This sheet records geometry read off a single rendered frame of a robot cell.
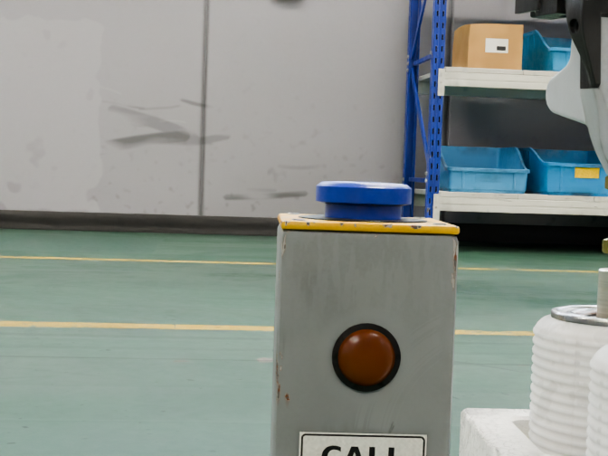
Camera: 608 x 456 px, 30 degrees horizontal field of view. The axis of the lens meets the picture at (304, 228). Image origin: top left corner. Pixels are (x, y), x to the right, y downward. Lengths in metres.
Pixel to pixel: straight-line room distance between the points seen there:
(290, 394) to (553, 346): 0.26
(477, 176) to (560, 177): 0.36
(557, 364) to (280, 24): 4.98
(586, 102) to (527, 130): 5.12
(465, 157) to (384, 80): 0.57
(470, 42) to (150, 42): 1.56
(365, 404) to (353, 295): 0.04
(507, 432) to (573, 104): 0.20
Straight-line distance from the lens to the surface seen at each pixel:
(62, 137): 5.58
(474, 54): 5.03
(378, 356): 0.44
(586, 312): 0.72
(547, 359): 0.68
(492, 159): 5.50
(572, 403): 0.67
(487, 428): 0.71
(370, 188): 0.46
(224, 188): 5.55
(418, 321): 0.45
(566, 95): 0.71
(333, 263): 0.44
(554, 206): 5.05
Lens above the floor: 0.33
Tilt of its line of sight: 3 degrees down
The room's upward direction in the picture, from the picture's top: 2 degrees clockwise
